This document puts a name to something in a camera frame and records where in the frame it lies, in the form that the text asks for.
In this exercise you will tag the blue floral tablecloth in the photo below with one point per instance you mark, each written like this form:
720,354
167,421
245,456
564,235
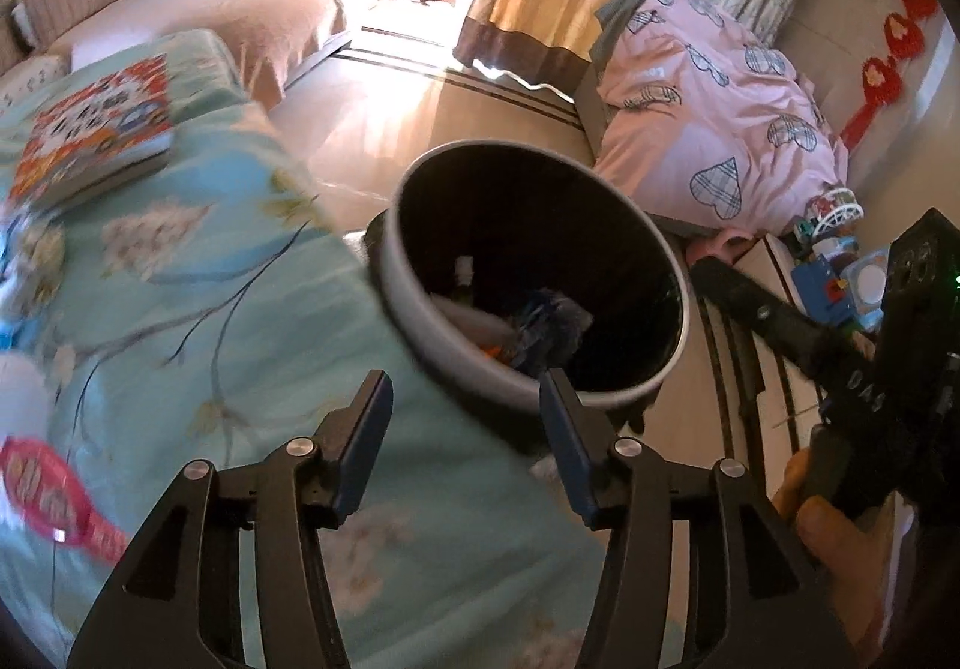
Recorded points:
262,309

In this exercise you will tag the blue plastic toy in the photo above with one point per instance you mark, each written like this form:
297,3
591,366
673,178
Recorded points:
821,290

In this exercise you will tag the person's right hand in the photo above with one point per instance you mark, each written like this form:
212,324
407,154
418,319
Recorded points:
847,564

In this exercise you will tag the pink heart print quilt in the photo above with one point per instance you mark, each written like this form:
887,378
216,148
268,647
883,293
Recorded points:
712,106

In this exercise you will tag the black round trash bin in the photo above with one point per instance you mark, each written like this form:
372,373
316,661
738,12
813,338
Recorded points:
525,234

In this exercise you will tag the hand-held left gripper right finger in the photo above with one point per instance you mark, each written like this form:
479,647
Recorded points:
568,459

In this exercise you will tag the trash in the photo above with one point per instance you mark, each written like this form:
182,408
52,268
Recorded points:
551,331

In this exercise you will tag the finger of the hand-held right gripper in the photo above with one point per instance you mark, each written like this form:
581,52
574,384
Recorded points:
757,309

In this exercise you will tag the red hanging wall ornament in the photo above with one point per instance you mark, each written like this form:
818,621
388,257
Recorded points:
904,35

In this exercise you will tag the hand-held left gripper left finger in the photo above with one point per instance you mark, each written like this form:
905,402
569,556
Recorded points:
364,448

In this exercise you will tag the pink plastic toy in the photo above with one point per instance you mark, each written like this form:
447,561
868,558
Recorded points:
716,245

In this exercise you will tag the red patterned book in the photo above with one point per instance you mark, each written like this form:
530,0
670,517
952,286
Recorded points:
97,129

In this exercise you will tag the white basket toy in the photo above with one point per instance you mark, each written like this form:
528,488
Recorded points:
832,211

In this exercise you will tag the round blue white toy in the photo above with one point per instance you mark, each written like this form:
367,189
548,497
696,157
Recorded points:
870,286

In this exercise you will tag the beige corner sofa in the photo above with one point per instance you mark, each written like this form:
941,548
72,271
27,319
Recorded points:
247,16

